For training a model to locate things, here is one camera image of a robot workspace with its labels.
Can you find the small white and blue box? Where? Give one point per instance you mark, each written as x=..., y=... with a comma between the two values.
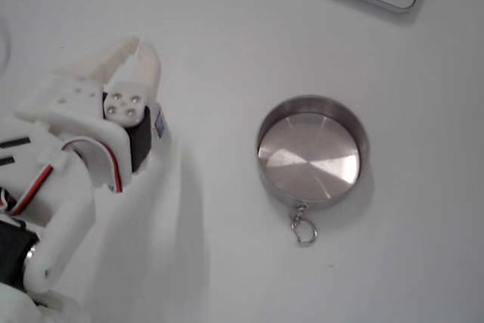
x=161, y=124

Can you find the round metal bowl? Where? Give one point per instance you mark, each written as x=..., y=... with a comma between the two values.
x=310, y=160

